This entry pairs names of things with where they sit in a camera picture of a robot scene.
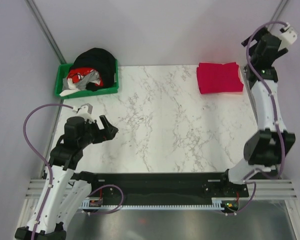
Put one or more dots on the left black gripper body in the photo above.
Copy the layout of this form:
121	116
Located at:
93	134

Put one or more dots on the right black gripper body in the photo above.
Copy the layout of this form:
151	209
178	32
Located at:
278	53

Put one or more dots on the magenta t shirt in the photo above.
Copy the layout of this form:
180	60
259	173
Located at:
220	77

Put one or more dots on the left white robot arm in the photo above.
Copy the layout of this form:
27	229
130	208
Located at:
55	208

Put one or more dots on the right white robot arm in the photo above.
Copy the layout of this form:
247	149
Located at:
265	152

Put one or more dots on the white garment in bin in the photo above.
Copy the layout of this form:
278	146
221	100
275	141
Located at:
68	87

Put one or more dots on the red garment in bin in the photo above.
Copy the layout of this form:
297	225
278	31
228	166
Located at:
77	73

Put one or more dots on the grey garment in bin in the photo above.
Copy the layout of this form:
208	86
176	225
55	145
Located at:
90	82

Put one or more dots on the green plastic bin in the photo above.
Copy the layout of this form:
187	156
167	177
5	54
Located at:
62	73

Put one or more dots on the black garment in bin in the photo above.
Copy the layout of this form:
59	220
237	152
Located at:
102	61

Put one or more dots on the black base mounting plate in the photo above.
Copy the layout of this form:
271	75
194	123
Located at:
162	189

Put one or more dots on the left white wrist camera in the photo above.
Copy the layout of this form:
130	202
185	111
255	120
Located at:
84	111

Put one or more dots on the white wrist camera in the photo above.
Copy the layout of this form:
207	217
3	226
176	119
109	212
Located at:
288	36
84	111

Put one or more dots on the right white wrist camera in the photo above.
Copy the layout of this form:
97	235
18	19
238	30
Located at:
288	36

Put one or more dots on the light blue cable duct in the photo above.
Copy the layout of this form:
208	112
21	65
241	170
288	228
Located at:
89	204

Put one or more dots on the left aluminium frame post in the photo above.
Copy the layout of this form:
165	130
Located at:
46	31

